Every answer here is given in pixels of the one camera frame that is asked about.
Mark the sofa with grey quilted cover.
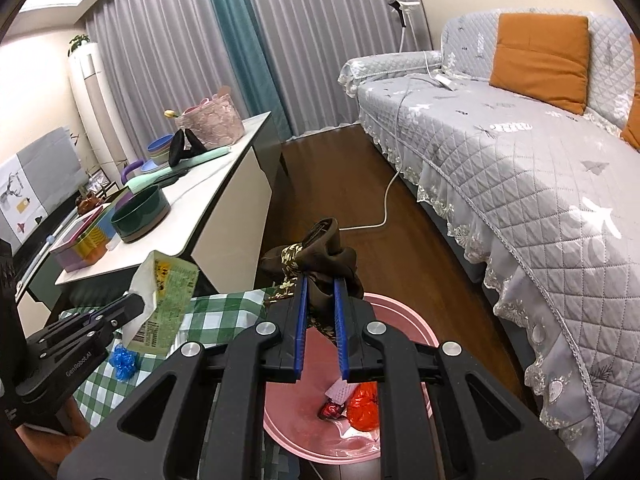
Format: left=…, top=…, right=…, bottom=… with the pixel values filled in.
left=337, top=7, right=640, bottom=443

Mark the television with grey dust cover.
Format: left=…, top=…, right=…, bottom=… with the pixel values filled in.
left=0, top=126, right=87, bottom=256

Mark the blue plastic bag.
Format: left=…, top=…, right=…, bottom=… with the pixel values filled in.
left=109, top=344, right=140, bottom=382

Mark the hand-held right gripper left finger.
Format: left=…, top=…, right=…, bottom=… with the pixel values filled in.
left=57, top=275, right=308, bottom=480

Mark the white-top coffee table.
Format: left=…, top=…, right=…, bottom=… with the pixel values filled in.
left=54, top=110, right=291, bottom=311

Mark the pink plastic basin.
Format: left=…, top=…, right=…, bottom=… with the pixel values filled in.
left=262, top=292, right=441, bottom=466

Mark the white stand lamp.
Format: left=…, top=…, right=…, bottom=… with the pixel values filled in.
left=389, top=0, right=421, bottom=53

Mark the colourful tin box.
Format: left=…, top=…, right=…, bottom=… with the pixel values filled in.
left=49, top=187, right=135, bottom=273

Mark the red plastic bag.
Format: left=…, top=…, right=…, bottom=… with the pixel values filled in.
left=346, top=381, right=381, bottom=431

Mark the white rod with blue tip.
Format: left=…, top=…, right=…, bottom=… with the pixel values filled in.
left=15, top=232, right=56, bottom=301

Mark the green checked tablecloth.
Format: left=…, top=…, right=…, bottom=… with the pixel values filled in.
left=59, top=287, right=301, bottom=480

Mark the stack of coloured bowls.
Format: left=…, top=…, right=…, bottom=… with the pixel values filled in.
left=146, top=135, right=176, bottom=166

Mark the purple plastic item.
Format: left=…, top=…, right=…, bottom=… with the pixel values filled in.
left=121, top=159, right=151, bottom=183

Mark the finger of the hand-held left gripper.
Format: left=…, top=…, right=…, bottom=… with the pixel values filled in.
left=30, top=291, right=152, bottom=356

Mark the white standing air conditioner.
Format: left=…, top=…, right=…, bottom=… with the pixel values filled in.
left=67, top=42, right=132, bottom=173

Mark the grey curtain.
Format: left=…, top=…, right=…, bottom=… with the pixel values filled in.
left=82, top=0, right=251, bottom=161
left=240, top=0, right=433, bottom=136

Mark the white cable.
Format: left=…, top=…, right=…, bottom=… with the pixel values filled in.
left=345, top=50, right=446, bottom=231

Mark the brown floral cloth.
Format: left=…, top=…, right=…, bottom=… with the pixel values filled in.
left=260, top=217, right=366, bottom=346

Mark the green round tin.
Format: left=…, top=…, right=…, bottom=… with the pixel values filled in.
left=110, top=185, right=170, bottom=244

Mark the orange cushion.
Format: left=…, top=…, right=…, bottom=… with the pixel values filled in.
left=620, top=32, right=640, bottom=151
left=489, top=12, right=591, bottom=116

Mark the teal curtain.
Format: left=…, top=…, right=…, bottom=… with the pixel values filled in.
left=200, top=0, right=293, bottom=141

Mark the pink lace basket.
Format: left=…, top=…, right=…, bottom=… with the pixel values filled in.
left=174, top=87, right=246, bottom=145

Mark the black and red snack wrapper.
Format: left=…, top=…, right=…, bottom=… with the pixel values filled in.
left=320, top=399, right=347, bottom=422

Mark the brown teapot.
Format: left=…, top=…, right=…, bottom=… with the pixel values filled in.
left=75, top=191, right=105, bottom=213

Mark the person's left hand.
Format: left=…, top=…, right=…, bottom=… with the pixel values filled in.
left=20, top=400, right=93, bottom=468

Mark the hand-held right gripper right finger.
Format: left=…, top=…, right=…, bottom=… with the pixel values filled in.
left=334, top=277, right=585, bottom=480

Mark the mint green tray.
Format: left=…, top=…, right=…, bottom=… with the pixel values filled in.
left=132, top=146, right=233, bottom=183

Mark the green snack packet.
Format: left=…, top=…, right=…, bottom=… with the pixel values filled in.
left=121, top=251, right=200, bottom=358

